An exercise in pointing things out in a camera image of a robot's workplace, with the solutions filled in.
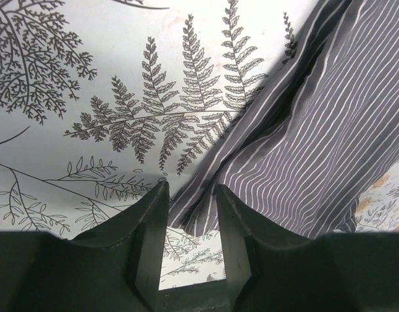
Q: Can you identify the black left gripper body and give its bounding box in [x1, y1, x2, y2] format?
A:
[156, 279, 231, 312]

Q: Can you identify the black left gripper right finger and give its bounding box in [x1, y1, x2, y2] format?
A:
[216, 185, 399, 311]

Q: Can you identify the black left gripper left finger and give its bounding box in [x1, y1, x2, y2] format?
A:
[0, 182, 169, 311]

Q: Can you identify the grey striped underwear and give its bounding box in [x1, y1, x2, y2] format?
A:
[168, 1, 399, 239]

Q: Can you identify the floral table cloth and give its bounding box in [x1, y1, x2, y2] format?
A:
[0, 0, 399, 291]

